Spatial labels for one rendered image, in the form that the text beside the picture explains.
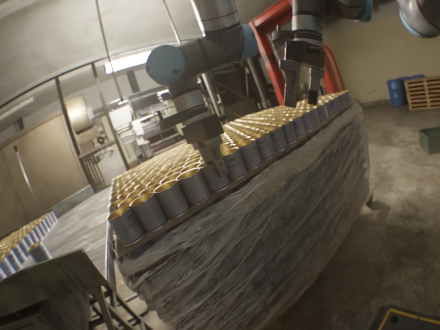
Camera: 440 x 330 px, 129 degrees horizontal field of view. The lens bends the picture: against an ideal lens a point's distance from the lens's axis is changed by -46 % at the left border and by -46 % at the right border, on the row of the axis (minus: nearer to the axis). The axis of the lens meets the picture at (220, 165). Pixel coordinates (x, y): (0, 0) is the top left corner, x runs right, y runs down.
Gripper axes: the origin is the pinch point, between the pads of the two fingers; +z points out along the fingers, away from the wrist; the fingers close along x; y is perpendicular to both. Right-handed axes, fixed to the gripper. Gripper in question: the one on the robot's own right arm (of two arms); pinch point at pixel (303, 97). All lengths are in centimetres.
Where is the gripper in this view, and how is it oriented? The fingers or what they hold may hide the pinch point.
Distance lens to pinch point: 51.0
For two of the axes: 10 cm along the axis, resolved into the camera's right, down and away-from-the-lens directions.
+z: -0.2, 8.9, 4.5
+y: 6.6, 3.5, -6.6
